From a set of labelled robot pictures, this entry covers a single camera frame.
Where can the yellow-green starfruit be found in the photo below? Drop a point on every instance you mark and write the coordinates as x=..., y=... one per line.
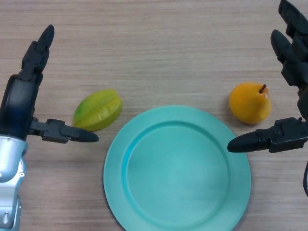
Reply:
x=98, y=109

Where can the teal round plate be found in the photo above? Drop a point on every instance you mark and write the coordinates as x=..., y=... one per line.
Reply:
x=176, y=170

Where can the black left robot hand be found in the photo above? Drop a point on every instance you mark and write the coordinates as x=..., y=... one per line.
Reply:
x=19, y=101

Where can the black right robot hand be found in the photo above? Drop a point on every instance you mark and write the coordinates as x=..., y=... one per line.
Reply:
x=284, y=136

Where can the orange-yellow pear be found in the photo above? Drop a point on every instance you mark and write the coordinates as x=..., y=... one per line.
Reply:
x=249, y=103

